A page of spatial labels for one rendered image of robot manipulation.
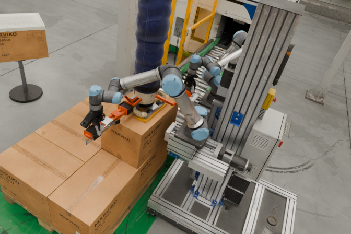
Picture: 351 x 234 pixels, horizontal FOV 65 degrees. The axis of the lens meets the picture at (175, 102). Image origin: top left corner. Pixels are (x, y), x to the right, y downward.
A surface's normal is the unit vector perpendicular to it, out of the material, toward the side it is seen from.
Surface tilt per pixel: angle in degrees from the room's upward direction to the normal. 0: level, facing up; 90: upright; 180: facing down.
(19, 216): 0
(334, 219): 0
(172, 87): 83
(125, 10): 90
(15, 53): 90
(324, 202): 0
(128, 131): 90
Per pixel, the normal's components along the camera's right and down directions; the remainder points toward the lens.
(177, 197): 0.16, -0.79
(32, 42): 0.51, 0.59
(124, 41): -0.47, 0.46
